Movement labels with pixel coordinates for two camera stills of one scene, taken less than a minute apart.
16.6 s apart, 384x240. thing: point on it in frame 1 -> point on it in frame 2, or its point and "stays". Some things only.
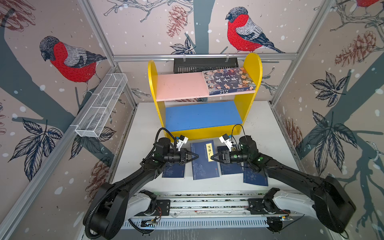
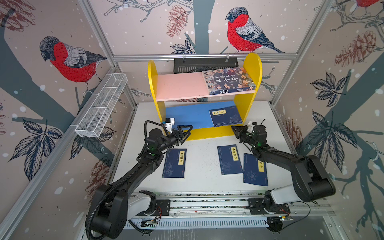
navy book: [250, 176] stays
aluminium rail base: [205, 210] stays
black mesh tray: [198, 65] stays
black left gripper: [183, 153] -> [179, 135]
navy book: [204, 167] -> [225, 116]
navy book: [173, 170] stays
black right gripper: [226, 157] -> [239, 132]
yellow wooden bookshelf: [187, 110] stays
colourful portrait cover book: [228, 80] stays
